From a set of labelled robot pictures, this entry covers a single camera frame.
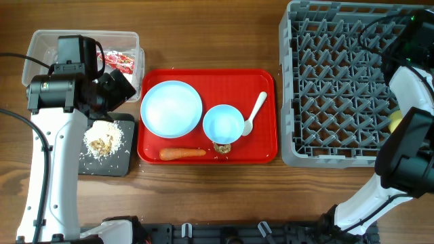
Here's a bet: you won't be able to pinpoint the red snack wrapper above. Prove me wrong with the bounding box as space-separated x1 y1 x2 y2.
104 51 135 75

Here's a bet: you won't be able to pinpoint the rice and food scraps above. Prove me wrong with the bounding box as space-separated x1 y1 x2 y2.
81 121 126 161

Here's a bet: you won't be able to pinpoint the light blue plate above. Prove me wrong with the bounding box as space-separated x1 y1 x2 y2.
140 80 203 139

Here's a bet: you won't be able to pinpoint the orange carrot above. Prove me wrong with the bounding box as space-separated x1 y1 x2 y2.
159 148 206 161

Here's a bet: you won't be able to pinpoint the light blue bowl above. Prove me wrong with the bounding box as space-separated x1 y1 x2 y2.
202 104 245 144

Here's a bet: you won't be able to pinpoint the brown food scrap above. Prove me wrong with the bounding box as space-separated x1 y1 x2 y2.
213 142 231 155

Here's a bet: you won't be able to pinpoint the white plastic spoon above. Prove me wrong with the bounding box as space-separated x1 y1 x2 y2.
242 91 267 136

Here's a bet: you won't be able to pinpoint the yellow plastic cup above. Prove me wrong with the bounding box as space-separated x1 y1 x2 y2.
389 110 403 133

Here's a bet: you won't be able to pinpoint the white tissue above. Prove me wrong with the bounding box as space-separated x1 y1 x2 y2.
123 73 133 84

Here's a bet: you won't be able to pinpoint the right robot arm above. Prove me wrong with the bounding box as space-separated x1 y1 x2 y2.
313 9 433 243

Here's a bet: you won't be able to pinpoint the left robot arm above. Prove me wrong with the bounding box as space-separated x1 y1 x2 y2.
16 35 136 243

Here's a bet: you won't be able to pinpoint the black waste tray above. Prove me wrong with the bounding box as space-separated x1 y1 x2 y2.
79 113 136 177

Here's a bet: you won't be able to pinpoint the grey dishwasher rack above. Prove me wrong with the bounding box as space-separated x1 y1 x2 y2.
279 1 433 168

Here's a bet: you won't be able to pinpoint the clear plastic bin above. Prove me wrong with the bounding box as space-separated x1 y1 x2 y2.
27 30 145 102

